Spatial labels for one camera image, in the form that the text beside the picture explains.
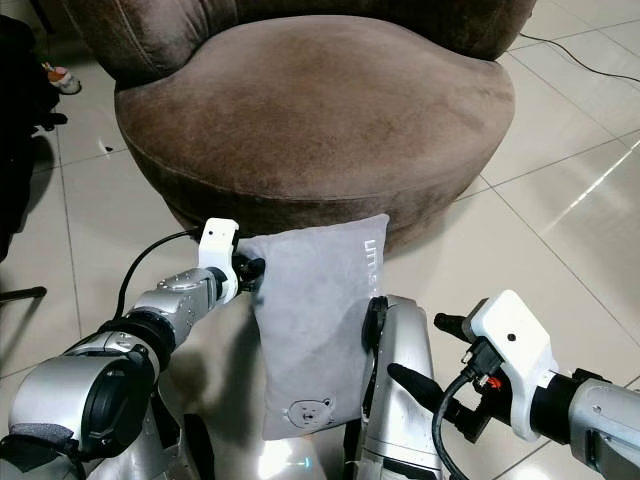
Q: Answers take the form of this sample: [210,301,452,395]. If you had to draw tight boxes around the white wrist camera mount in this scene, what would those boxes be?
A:
[198,217,241,297]
[470,290,559,442]

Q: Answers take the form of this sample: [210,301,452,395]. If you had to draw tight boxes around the small red white toy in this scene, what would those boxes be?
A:
[43,62,83,96]

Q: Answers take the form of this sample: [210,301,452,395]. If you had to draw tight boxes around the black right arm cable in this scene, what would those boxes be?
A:
[431,368,487,480]

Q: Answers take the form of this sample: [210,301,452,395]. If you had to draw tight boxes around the grey pillow with bear print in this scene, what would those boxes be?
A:
[240,213,391,442]

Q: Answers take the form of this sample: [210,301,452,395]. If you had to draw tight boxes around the grey metal bar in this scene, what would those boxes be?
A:
[0,286,50,304]

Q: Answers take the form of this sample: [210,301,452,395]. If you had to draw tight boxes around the thin dark floor cable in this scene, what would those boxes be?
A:
[520,33,640,77]

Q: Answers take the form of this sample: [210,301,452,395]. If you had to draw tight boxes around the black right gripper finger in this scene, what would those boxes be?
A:
[434,313,483,343]
[387,362,471,421]

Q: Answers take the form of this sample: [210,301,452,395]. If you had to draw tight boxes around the brown suede round armchair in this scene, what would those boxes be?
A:
[60,0,539,257]

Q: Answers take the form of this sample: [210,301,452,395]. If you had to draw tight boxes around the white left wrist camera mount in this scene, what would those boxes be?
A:
[198,217,241,297]

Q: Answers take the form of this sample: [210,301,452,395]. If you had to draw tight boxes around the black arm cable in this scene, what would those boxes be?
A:
[431,368,487,480]
[117,229,201,317]

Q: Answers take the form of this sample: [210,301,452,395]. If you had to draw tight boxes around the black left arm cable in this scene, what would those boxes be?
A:
[117,229,201,317]

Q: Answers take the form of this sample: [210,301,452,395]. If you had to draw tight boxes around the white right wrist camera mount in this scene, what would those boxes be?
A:
[470,290,559,442]

